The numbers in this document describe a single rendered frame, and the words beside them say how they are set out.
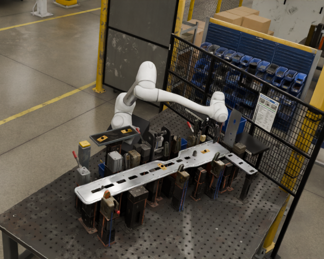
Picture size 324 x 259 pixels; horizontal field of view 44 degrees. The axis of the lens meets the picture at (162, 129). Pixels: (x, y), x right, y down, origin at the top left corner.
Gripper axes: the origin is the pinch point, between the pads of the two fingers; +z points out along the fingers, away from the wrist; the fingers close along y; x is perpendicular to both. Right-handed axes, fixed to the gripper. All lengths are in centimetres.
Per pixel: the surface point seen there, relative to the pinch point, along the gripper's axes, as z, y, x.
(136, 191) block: 10, 17, -83
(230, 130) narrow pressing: -0.1, -0.4, 26.5
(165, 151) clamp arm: 11.0, -12.1, -33.7
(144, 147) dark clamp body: 6, -19, -51
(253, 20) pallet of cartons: 10, -268, 377
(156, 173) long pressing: 13, 5, -56
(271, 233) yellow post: 92, 53, 58
